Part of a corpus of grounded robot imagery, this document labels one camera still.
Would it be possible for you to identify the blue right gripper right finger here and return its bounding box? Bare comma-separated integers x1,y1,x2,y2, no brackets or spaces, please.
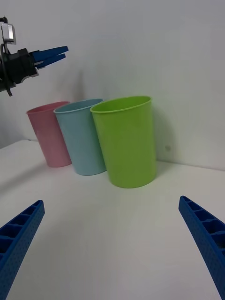
178,195,225,300

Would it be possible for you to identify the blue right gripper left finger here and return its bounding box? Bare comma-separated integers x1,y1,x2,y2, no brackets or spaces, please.
0,199,45,300

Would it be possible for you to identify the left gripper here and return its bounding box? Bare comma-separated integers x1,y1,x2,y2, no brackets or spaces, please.
5,45,69,89

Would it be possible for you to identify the pink plastic bin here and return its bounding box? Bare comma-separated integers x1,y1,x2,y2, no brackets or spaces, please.
25,101,73,168

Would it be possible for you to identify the pale blue plastic bin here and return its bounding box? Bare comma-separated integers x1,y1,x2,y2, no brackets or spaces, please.
53,98,107,176

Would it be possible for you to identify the green plastic bin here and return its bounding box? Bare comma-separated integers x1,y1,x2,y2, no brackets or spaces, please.
90,95,157,189

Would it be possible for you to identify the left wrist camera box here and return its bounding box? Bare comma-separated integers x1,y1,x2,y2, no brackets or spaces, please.
0,21,17,45

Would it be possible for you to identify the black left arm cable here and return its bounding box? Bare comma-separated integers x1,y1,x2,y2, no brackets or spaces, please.
0,43,13,97

